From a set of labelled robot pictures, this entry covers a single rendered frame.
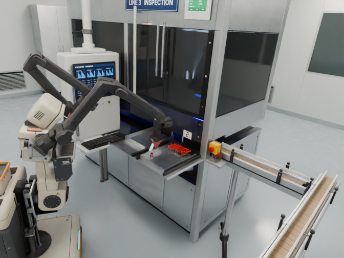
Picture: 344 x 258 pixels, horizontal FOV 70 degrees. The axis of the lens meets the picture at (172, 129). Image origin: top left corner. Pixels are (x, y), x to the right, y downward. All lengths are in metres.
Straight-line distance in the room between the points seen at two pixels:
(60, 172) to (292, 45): 5.59
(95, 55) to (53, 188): 1.12
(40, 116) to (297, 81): 5.59
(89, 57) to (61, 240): 1.44
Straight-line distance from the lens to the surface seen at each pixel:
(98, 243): 2.48
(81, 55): 2.19
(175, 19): 1.93
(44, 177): 1.74
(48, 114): 1.54
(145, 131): 2.29
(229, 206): 2.18
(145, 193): 2.69
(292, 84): 6.38
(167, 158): 1.89
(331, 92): 6.20
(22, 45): 6.80
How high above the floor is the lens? 1.82
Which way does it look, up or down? 23 degrees down
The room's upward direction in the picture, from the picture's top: 4 degrees clockwise
